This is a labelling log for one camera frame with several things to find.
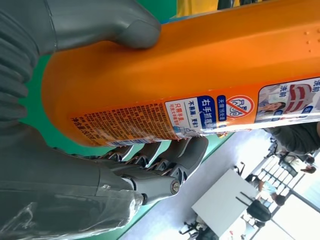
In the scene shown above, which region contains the yellow tape-wrapped cardboard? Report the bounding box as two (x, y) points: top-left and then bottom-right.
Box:
(176, 0), (242, 18)

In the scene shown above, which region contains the white table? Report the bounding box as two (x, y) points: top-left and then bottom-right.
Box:
(192, 168), (259, 238)

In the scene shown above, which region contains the ribbed grey right arm sleeve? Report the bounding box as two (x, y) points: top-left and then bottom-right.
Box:
(0, 0), (48, 133)

